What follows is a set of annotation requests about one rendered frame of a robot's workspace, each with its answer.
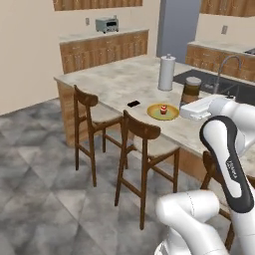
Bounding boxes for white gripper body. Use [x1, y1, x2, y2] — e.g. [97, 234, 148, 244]
[179, 99, 215, 122]

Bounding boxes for yellow plate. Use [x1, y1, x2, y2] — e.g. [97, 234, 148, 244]
[146, 103, 180, 122]

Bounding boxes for wooden island counter body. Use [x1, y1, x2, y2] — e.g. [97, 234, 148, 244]
[56, 81, 208, 183]

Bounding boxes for brown glass jar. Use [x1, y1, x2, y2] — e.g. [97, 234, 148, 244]
[179, 76, 202, 110]

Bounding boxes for dark sink basin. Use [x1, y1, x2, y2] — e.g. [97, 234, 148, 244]
[172, 68, 255, 108]

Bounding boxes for grey sink tap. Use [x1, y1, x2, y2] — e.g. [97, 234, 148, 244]
[214, 54, 243, 95]

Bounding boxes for white paper towel roll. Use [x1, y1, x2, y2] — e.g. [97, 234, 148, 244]
[157, 53, 177, 92]

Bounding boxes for wooden base cabinets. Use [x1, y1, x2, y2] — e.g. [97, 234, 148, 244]
[184, 44, 255, 83]
[59, 30, 149, 75]

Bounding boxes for wooden bar stool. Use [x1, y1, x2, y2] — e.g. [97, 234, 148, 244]
[199, 149, 255, 252]
[73, 84, 128, 188]
[114, 110, 181, 231]

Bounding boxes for grey fridge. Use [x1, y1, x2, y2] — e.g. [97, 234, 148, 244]
[155, 0, 202, 65]

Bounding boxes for grey toaster oven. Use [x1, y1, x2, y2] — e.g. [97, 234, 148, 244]
[95, 14, 120, 35]

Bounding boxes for wooden wall cabinets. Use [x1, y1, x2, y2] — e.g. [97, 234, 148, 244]
[199, 0, 255, 18]
[52, 0, 144, 12]

